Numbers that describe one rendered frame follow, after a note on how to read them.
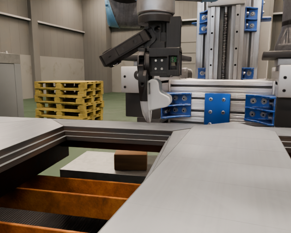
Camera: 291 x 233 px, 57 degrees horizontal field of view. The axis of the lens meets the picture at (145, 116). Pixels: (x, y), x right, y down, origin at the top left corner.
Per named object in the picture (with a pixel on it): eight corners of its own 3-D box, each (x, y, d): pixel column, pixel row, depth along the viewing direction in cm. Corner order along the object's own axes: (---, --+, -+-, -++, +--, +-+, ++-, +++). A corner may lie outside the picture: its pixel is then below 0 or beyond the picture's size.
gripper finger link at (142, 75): (145, 102, 52) (145, 55, 50) (138, 101, 52) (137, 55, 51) (150, 99, 56) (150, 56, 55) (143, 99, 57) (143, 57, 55)
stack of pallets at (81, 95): (106, 119, 564) (105, 80, 551) (85, 125, 493) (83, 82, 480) (59, 116, 605) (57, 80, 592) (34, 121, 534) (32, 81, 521)
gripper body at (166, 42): (178, 79, 51) (179, 12, 49) (134, 79, 52) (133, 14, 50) (181, 78, 58) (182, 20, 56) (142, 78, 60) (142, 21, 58)
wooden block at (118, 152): (147, 163, 87) (147, 149, 87) (147, 170, 81) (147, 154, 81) (116, 163, 88) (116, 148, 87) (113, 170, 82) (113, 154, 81)
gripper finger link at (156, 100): (169, 126, 53) (169, 79, 52) (139, 125, 54) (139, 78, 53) (171, 123, 56) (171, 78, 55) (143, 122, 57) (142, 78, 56)
